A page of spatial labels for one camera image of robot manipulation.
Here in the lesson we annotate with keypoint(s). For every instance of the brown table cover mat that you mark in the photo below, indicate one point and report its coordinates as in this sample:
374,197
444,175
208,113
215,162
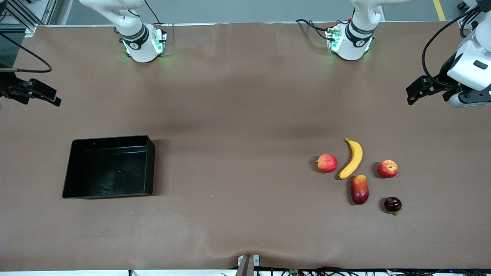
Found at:
245,96

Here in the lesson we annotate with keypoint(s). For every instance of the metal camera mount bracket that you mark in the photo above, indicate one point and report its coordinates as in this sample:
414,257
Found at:
247,264

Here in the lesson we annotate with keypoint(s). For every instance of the red apple left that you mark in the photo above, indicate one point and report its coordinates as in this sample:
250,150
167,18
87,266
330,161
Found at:
327,163

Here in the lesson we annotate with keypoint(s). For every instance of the black plastic box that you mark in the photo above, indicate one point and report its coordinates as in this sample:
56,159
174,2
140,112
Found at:
111,168

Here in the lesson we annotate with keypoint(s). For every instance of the red yellow mango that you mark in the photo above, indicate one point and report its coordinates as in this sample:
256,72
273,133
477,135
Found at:
359,190

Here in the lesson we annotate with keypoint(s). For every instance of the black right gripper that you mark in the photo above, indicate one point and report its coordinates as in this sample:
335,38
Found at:
8,85

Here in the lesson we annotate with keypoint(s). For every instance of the aluminium frame profile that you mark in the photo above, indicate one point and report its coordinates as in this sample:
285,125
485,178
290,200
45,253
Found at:
50,9

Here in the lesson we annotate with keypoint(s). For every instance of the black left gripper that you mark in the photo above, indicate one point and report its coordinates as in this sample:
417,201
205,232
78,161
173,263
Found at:
446,72

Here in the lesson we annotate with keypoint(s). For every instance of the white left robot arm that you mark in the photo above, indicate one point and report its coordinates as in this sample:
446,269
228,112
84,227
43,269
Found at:
468,65

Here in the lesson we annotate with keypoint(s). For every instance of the yellow banana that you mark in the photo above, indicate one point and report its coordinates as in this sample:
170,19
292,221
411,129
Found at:
356,157

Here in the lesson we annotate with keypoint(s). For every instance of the red yellow apple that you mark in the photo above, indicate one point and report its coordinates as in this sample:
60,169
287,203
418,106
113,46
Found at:
387,169

